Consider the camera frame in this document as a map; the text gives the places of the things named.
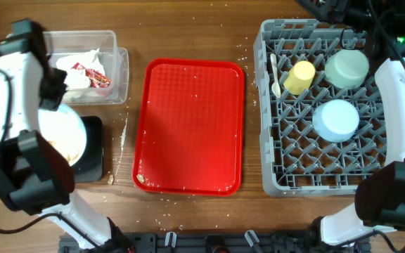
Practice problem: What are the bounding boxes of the green bowl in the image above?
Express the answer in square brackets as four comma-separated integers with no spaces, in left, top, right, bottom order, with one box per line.
[325,49,369,89]

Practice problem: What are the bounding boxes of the white plastic spoon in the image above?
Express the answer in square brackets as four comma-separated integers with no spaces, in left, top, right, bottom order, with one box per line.
[270,53,281,98]

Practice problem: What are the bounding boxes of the red serving tray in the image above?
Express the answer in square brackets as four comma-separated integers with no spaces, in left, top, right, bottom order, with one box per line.
[131,58,245,197]

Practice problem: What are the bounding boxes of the grey dishwasher rack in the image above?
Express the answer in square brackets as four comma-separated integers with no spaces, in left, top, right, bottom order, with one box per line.
[253,19,387,197]

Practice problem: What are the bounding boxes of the light blue bowl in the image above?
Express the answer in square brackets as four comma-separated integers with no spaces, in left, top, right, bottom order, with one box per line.
[312,99,359,143]

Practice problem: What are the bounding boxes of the nut shell on table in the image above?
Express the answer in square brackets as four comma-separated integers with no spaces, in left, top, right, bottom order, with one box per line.
[108,175,115,186]

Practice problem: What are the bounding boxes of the light blue plate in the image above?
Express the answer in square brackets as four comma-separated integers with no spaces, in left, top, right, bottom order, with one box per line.
[38,103,86,159]

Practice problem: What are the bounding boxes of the food scraps on plate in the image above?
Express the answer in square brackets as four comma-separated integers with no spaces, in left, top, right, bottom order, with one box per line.
[49,141,81,166]

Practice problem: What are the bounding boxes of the black plastic tray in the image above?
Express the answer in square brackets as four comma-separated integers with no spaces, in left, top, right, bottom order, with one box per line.
[72,116,104,183]

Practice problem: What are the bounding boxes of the red snack wrapper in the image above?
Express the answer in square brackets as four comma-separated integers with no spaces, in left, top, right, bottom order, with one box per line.
[72,63,112,89]

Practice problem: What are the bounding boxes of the clear plastic waste bin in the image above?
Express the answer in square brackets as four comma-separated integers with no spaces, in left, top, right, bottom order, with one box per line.
[44,30,129,105]

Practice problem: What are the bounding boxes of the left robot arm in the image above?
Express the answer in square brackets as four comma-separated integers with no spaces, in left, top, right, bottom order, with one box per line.
[0,19,135,252]

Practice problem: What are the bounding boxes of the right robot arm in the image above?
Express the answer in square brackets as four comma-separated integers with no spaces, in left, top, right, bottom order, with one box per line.
[300,0,405,247]

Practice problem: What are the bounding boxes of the yellow plastic cup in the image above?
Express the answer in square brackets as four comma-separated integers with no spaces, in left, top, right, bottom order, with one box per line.
[283,60,316,95]

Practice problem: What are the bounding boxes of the nut shell on tray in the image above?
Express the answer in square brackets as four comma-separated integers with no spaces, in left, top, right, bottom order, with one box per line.
[136,174,145,183]

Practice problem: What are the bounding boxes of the white napkin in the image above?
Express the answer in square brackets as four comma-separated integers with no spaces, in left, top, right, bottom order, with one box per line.
[56,48,112,100]

